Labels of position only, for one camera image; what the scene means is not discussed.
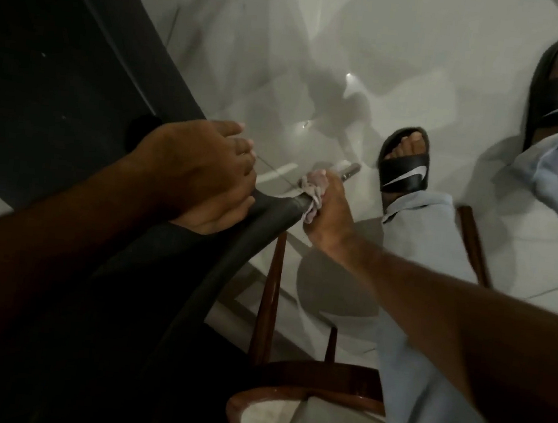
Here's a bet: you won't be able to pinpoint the light blue trousers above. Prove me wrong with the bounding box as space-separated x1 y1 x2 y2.
360 101 558 423

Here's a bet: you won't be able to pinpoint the person's left forearm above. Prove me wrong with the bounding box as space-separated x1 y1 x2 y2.
0 137 186 421

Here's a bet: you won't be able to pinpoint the person's right hand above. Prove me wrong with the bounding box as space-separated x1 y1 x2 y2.
300 168 364 258

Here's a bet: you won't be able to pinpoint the dark wooden chair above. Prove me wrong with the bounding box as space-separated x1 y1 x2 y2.
23 130 505 423

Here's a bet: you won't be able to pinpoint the pale pink cleaning cloth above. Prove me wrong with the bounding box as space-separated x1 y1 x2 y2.
293 167 332 226

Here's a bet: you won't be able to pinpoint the person's left foot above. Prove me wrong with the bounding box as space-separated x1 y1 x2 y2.
385 129 428 166

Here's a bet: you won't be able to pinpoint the black cabinet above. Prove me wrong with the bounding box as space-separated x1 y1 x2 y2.
0 0 218 230

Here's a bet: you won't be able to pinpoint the person's right forearm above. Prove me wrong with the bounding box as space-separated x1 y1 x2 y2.
314 235 558 423

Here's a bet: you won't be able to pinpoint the person's left hand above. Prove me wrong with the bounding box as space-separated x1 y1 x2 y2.
123 111 264 240

